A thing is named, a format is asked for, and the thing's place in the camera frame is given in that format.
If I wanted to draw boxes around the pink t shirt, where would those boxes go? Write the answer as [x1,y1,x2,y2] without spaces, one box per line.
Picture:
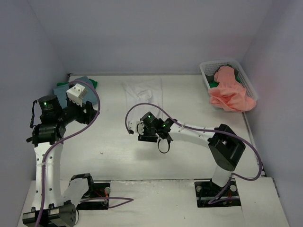
[208,66,257,112]

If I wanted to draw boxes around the white laundry basket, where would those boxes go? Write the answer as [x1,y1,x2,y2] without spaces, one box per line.
[199,60,259,101]

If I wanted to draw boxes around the grey-blue t shirt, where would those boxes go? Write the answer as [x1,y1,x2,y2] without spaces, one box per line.
[53,76,98,109]

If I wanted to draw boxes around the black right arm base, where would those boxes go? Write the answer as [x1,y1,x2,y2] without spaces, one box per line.
[194,179,241,208]

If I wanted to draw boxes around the white t shirt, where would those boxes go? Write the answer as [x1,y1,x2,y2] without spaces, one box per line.
[122,78,163,122]

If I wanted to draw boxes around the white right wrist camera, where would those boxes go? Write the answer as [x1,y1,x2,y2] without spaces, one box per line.
[128,120,145,135]

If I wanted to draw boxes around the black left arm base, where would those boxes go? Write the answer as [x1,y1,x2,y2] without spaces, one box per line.
[77,181,110,210]

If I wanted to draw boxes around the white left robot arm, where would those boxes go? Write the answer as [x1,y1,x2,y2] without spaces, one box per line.
[22,95,98,227]

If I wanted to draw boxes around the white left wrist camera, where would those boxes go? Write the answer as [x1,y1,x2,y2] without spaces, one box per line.
[66,83,88,107]

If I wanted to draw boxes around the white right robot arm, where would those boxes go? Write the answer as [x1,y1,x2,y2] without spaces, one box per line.
[129,112,246,195]

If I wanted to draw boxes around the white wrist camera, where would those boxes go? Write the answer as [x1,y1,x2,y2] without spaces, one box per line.
[128,120,145,135]
[66,83,88,107]

